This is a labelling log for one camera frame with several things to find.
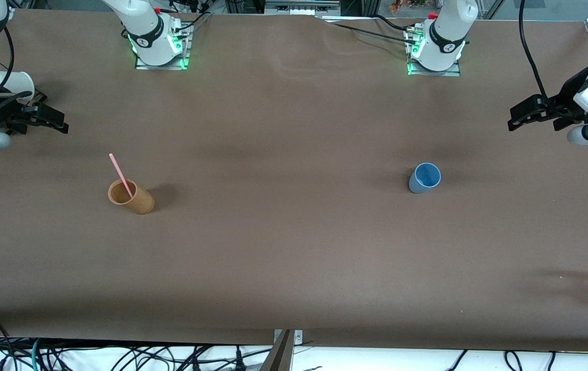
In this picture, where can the metal table edge bracket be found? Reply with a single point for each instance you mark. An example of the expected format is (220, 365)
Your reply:
(288, 337)

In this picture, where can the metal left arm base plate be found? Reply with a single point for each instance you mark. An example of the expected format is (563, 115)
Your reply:
(434, 72)

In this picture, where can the grey power strip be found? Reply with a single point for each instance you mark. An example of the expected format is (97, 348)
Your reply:
(301, 7)

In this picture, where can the brown cup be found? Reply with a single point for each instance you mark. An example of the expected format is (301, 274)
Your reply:
(131, 197)

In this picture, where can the white cup with print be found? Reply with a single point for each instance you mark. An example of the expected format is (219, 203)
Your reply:
(13, 82)

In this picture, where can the dark post under table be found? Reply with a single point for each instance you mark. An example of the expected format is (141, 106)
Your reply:
(278, 355)

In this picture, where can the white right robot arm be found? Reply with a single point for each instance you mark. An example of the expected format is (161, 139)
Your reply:
(147, 31)

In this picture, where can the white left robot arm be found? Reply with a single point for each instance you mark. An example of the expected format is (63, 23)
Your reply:
(446, 36)

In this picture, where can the pink straw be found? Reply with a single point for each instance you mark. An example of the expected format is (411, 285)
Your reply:
(120, 173)

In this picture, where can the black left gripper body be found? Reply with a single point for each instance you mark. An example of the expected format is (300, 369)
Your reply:
(565, 99)

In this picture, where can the blue cup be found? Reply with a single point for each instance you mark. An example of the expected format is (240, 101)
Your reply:
(424, 178)

